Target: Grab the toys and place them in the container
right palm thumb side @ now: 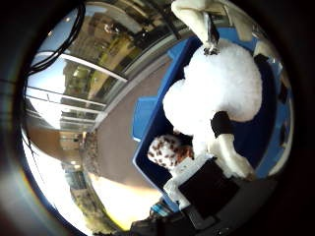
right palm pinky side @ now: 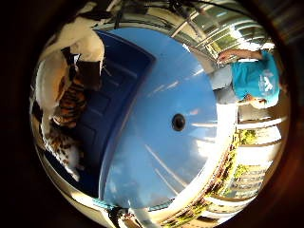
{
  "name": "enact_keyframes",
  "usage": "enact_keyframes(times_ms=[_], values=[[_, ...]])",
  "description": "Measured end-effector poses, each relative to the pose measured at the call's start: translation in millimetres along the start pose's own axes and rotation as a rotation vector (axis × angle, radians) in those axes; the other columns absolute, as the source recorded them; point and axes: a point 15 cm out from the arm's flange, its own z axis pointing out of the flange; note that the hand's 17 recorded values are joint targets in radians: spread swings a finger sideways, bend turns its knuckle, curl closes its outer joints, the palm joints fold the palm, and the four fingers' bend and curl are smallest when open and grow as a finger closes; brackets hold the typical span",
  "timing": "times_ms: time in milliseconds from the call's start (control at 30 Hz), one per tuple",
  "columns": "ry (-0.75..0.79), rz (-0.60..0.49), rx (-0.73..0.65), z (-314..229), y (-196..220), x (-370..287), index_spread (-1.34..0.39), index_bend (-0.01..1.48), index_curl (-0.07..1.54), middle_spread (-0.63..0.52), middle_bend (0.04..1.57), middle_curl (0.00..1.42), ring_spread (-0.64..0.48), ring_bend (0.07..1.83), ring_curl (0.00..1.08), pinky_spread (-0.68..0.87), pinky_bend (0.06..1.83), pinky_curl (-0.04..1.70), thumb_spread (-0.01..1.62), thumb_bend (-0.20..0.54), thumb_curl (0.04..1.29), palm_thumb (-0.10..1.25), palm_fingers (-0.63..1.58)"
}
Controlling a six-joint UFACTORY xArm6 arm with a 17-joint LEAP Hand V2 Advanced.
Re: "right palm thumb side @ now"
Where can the white brown-spotted leopard plush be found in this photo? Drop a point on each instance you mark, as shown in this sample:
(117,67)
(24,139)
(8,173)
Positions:
(165,152)

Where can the white fluffy bunny plush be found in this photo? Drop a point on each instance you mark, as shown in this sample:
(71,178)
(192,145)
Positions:
(216,88)

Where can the blue plastic container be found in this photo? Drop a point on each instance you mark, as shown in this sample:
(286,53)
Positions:
(252,142)

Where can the striped blue white cloth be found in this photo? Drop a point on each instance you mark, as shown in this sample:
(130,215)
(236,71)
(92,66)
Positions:
(160,209)

